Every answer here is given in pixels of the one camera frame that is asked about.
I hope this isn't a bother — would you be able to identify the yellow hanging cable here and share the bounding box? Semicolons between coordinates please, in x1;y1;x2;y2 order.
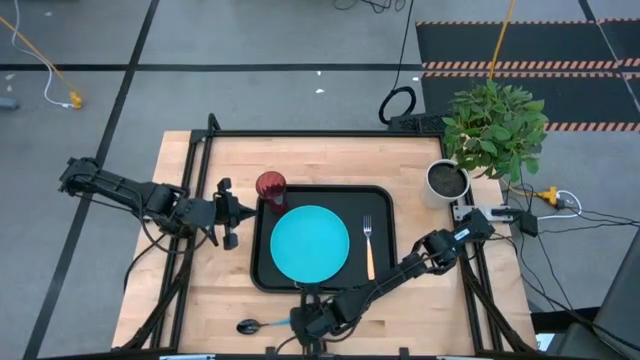
487;0;517;82

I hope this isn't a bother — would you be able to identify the white power cable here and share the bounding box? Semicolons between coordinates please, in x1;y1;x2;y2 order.
537;189;585;222

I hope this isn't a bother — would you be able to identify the fork with orange handle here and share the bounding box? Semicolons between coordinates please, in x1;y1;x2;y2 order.
362;214;377;282

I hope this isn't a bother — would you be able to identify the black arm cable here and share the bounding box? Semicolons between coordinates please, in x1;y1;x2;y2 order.
123;199;222;294
274;333;307;357

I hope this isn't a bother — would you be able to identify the black cable bundle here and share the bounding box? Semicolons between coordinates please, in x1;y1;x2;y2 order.
332;0;407;15

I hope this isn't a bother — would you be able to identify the black perforated box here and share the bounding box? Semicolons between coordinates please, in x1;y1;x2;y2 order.
387;113;447;134

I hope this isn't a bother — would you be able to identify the yellow power plug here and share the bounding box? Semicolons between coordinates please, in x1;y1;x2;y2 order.
536;185;560;208

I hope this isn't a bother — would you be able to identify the black mat with striped edges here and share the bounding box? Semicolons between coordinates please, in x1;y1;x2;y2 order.
421;71;640;133
415;18;640;71

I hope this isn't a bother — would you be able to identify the black plastic tray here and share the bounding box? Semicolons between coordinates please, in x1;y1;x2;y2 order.
249;184;398;295

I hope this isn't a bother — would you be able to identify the black power adapter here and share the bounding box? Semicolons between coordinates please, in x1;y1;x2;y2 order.
514;209;540;238

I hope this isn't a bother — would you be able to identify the yellow floor cable with plug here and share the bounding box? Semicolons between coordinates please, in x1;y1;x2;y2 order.
0;16;84;111

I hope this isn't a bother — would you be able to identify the teal round plate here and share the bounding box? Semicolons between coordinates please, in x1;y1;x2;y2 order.
269;204;351;285

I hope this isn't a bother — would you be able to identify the white plant pot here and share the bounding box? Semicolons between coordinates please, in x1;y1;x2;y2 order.
421;158;472;211

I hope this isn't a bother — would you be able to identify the black hanging cable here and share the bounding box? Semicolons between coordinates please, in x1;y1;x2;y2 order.
378;0;418;127

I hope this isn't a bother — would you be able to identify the white floor cable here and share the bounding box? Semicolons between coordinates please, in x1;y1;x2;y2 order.
10;0;77;109

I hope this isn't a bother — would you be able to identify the dark grey chair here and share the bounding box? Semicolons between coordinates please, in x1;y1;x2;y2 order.
547;227;640;360

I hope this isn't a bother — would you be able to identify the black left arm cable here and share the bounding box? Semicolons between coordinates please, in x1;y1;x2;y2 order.
123;199;222;294

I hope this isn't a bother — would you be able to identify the red translucent cup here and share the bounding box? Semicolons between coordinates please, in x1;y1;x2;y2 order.
255;170;290;216

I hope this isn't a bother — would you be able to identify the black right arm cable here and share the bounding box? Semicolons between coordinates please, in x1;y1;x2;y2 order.
274;333;307;357

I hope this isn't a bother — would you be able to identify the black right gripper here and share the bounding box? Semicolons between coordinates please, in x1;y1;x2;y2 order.
289;281;354;356

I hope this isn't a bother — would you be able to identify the green leafy plant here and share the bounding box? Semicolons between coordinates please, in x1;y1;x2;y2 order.
441;78;550;184

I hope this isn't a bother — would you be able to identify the black aluminium table frame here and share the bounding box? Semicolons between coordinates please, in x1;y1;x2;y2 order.
119;112;539;354

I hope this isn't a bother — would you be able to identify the spoon with blue handle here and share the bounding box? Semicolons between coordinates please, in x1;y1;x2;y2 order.
236;317;294;336

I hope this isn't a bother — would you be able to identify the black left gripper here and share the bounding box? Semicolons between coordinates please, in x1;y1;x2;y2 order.
198;177;259;251

